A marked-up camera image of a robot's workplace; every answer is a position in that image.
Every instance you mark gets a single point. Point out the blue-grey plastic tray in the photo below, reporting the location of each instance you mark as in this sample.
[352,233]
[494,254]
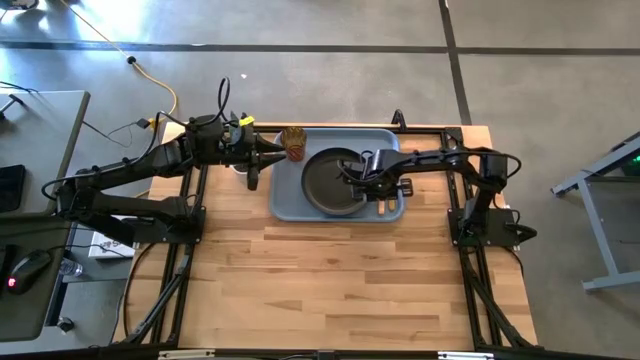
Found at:
[287,200]

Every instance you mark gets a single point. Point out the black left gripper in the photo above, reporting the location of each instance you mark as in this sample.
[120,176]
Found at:
[245,152]

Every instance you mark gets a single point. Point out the grey metal table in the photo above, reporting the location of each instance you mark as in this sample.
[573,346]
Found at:
[595,225]

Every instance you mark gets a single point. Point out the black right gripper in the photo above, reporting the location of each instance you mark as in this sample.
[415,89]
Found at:
[380,186]

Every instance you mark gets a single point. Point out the black caster wheel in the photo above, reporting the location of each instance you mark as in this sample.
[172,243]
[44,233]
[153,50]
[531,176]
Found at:
[65,325]

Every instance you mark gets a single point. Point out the black round plate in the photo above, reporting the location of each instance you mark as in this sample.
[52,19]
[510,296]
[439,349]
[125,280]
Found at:
[325,185]

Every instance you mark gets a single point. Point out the black aluminium table frame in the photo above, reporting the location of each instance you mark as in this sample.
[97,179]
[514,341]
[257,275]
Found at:
[425,130]

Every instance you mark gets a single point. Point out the white plant pot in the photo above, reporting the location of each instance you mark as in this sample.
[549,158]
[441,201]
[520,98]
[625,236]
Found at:
[240,170]

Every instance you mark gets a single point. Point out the black computer mouse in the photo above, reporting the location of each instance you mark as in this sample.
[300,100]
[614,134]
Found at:
[27,270]

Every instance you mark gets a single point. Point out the clear water bottle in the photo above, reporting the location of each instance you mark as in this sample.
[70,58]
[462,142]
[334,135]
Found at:
[71,268]

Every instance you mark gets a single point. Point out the white cardboard box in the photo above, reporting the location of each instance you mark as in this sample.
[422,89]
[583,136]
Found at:
[107,250]

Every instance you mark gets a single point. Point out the black flat device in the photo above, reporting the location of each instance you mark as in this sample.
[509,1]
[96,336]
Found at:
[11,187]

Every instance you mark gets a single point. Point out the amber textured glass cup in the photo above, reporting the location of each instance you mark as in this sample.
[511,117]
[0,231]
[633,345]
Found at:
[295,145]

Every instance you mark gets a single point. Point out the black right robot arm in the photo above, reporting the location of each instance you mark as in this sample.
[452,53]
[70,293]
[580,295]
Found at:
[435,157]

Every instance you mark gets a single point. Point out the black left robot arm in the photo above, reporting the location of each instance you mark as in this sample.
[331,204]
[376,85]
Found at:
[125,205]

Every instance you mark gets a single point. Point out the grey desk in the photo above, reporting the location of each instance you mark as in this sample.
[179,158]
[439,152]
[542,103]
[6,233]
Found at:
[45,150]

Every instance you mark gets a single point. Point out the dark desk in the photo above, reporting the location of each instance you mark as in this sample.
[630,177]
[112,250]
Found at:
[30,315]

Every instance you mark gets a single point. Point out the black wrist camera yellow label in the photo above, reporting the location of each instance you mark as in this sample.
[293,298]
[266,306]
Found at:
[244,125]

